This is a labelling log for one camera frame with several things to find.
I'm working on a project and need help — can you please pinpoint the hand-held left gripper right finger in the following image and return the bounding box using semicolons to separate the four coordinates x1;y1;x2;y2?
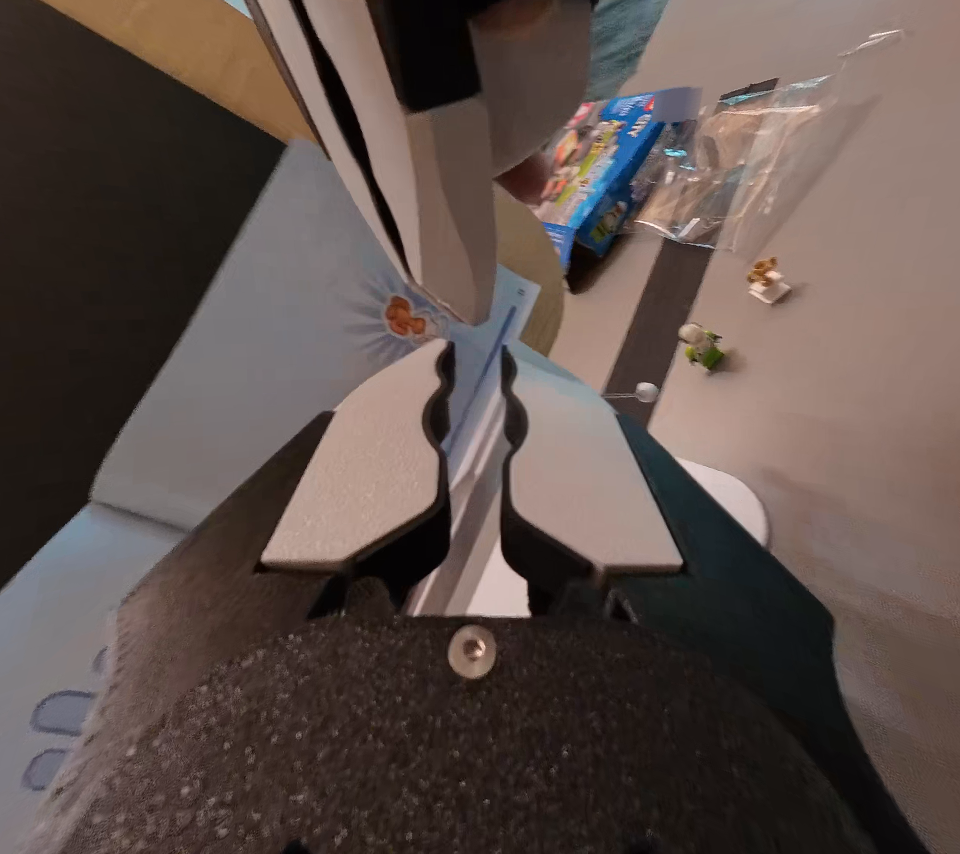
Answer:
498;340;685;579

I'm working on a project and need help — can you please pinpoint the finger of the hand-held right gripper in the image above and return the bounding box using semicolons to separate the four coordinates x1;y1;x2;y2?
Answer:
273;0;501;332
245;0;415;285

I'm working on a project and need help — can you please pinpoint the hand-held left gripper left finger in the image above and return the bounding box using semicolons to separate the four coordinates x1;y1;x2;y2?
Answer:
260;340;454;578

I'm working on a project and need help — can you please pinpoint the lego instruction booklet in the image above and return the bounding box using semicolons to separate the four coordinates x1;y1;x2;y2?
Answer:
0;139;543;854

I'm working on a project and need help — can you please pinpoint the lime green lego minifigure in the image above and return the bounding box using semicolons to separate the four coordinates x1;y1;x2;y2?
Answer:
677;322;727;377

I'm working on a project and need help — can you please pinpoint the blue lego box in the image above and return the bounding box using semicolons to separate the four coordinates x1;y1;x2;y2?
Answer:
536;89;670;269

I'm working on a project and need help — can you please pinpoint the person's right hand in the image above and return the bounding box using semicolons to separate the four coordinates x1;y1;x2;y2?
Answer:
494;145;561;207

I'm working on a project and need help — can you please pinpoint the white book stand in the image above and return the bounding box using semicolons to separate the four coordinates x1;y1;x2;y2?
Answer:
0;0;772;854

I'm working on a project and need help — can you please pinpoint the clear plastic bag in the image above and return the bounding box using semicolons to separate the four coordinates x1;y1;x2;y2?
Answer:
630;29;910;254

